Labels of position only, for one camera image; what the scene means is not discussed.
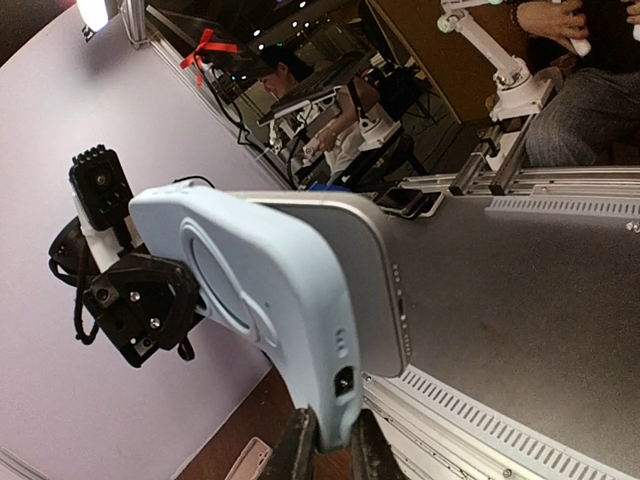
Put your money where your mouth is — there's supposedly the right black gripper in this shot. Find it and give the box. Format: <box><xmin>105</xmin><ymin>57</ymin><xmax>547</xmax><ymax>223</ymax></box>
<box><xmin>84</xmin><ymin>252</ymin><xmax>200</xmax><ymax>368</ymax></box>

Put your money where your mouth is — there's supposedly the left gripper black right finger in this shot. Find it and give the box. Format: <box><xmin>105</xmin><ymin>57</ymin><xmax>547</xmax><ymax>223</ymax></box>
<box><xmin>350</xmin><ymin>409</ymin><xmax>403</xmax><ymax>480</ymax></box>

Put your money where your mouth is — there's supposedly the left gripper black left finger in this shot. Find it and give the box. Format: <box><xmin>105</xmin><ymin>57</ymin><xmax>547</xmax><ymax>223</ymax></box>
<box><xmin>259</xmin><ymin>407</ymin><xmax>318</xmax><ymax>480</ymax></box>

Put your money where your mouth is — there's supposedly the pink phone case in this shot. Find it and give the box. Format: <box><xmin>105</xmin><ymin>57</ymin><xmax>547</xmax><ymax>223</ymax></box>
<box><xmin>225</xmin><ymin>437</ymin><xmax>273</xmax><ymax>480</ymax></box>

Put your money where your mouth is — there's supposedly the phone blue case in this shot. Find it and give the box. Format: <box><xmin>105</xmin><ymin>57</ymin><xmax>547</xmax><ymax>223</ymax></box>
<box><xmin>129</xmin><ymin>182</ymin><xmax>362</xmax><ymax>453</ymax></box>

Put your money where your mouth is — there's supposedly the silver phone from case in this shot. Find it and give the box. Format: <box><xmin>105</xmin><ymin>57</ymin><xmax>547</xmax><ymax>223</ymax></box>
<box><xmin>236</xmin><ymin>191</ymin><xmax>412</xmax><ymax>378</ymax></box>

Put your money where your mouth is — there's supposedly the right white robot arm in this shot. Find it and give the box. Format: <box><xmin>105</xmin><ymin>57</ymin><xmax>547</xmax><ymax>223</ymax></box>
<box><xmin>48</xmin><ymin>218</ymin><xmax>203</xmax><ymax>368</ymax></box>

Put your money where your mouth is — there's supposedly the blue storage bin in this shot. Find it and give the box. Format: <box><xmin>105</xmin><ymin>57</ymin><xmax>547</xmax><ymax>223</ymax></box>
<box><xmin>308</xmin><ymin>183</ymin><xmax>352</xmax><ymax>193</ymax></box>

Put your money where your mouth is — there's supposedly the tray of phones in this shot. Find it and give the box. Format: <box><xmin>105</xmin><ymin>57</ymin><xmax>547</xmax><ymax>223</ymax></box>
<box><xmin>375</xmin><ymin>187</ymin><xmax>445</xmax><ymax>220</ymax></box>

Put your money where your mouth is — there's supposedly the red ribbon bow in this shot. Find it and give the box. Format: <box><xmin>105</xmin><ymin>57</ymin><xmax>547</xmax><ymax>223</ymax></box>
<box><xmin>179</xmin><ymin>28</ymin><xmax>240</xmax><ymax>88</ymax></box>

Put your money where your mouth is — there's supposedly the woman in white shirt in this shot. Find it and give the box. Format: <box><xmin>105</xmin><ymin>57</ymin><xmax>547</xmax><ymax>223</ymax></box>
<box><xmin>260</xmin><ymin>45</ymin><xmax>391</xmax><ymax>181</ymax></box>

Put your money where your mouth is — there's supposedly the seated person in jeans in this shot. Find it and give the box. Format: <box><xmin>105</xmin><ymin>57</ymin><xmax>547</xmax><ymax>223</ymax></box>
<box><xmin>511</xmin><ymin>1</ymin><xmax>639</xmax><ymax>168</ymax></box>

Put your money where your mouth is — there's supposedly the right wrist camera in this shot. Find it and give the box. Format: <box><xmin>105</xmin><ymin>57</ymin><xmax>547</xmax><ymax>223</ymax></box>
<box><xmin>68</xmin><ymin>144</ymin><xmax>142</xmax><ymax>272</ymax></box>

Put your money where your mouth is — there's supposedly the front aluminium rail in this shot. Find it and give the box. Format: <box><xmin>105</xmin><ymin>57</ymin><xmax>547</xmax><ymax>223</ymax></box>
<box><xmin>367</xmin><ymin>167</ymin><xmax>639</xmax><ymax>479</ymax></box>

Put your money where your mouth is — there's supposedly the right aluminium frame post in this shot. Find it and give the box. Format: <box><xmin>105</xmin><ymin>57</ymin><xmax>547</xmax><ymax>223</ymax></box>
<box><xmin>115</xmin><ymin>1</ymin><xmax>296</xmax><ymax>190</ymax></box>

